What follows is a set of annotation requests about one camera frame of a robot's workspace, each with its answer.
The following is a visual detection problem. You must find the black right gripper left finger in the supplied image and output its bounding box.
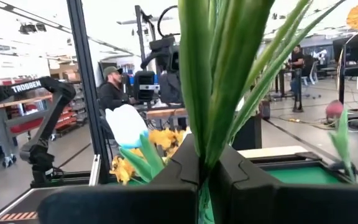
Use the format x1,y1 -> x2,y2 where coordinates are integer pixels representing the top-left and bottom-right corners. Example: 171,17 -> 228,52
37,133 -> 201,224

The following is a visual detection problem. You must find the black aluminium frame post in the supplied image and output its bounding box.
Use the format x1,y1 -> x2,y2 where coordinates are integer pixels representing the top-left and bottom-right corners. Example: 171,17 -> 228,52
66,0 -> 110,185

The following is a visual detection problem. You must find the black monitor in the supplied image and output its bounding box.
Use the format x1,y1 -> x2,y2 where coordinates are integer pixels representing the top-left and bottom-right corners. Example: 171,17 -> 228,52
332,32 -> 358,63

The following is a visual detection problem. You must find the silver aluminium bracket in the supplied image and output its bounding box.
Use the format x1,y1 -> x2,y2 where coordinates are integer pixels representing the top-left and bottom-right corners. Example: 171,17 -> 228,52
88,154 -> 103,187

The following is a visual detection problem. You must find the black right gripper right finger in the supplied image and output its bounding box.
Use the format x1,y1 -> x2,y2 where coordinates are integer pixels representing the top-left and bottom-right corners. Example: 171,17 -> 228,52
209,145 -> 358,224

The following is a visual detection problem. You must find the person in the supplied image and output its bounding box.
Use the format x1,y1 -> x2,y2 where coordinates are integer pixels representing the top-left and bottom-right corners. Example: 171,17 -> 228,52
290,44 -> 306,94
97,65 -> 132,112

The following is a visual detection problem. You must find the dark red artificial tulip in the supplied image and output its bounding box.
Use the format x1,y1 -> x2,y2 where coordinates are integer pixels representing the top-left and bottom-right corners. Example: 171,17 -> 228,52
324,99 -> 357,183

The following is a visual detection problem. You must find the hazard striped base plate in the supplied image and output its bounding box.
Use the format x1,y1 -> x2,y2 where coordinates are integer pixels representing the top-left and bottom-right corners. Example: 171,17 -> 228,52
0,210 -> 40,222

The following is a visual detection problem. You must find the white artificial tulip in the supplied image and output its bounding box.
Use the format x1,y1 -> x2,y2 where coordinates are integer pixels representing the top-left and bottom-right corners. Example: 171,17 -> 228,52
105,103 -> 166,184

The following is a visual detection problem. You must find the wood-top grey workbench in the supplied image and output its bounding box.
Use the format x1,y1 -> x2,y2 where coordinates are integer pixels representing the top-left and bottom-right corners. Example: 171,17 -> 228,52
0,94 -> 55,169

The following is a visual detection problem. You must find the black table frame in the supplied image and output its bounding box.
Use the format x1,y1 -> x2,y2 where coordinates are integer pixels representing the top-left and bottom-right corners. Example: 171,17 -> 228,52
249,151 -> 358,187

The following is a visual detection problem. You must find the large black box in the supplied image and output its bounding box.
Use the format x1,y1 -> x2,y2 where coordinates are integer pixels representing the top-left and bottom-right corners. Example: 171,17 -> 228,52
231,113 -> 263,151

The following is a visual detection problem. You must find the shelving with red bins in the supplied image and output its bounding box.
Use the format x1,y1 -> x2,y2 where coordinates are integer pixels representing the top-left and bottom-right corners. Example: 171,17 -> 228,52
53,79 -> 89,136

